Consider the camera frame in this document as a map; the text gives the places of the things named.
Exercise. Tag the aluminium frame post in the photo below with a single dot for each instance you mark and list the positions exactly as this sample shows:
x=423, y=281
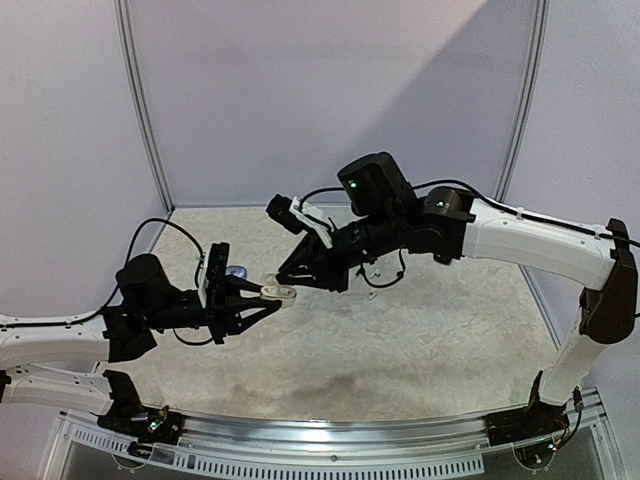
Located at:
x=124, y=22
x=533, y=56

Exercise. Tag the right aluminium frame post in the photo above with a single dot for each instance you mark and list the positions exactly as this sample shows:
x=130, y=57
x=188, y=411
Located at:
x=533, y=56

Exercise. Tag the blue-grey earbud charging case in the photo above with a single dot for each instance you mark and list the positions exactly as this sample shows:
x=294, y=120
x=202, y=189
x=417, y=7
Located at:
x=237, y=271

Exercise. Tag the white earbud charging case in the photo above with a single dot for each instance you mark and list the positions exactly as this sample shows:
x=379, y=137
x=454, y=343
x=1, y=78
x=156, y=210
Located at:
x=272, y=290

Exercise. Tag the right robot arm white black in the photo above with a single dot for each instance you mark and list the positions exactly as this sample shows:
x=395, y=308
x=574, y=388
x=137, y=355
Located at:
x=453, y=221

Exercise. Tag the left aluminium frame post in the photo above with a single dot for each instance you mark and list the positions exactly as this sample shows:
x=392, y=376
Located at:
x=124, y=22

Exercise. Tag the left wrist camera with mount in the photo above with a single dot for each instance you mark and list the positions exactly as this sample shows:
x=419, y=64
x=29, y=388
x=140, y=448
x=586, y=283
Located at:
x=212, y=273

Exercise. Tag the aluminium front rail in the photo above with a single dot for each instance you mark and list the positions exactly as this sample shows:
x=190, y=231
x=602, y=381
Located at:
x=218, y=447

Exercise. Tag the black earbud charging case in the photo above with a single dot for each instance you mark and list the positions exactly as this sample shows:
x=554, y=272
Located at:
x=442, y=259

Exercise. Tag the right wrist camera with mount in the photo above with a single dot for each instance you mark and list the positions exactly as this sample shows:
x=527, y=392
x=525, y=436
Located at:
x=297, y=216

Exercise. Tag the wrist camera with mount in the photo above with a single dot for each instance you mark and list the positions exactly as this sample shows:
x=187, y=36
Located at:
x=297, y=216
x=212, y=273

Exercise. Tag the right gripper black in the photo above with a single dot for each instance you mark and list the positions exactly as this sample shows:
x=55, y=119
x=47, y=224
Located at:
x=324, y=257

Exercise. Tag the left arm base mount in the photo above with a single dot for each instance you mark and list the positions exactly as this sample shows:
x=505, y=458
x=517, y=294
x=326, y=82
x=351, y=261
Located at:
x=127, y=414

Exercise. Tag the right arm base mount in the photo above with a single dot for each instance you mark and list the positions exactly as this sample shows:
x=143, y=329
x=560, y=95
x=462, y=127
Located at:
x=536, y=431

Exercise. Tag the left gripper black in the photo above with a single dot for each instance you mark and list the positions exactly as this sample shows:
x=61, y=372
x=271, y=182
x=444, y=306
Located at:
x=229, y=314

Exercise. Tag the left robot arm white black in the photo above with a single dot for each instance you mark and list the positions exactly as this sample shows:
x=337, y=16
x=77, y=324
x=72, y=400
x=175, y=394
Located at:
x=31, y=349

